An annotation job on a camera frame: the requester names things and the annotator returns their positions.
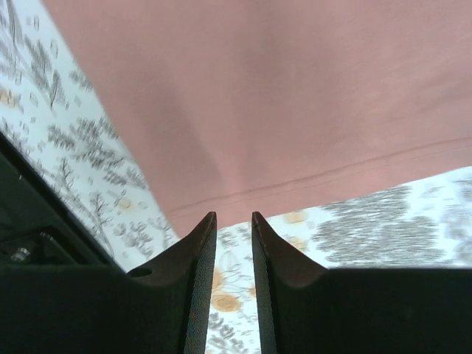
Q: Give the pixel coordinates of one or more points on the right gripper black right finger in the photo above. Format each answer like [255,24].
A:
[303,307]

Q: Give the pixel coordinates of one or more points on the floral patterned table cloth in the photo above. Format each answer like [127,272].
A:
[52,116]

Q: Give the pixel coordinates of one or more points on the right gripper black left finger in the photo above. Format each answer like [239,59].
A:
[161,306]

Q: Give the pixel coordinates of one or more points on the pink t shirt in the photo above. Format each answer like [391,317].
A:
[274,106]

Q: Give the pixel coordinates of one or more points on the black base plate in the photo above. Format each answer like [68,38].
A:
[37,229]

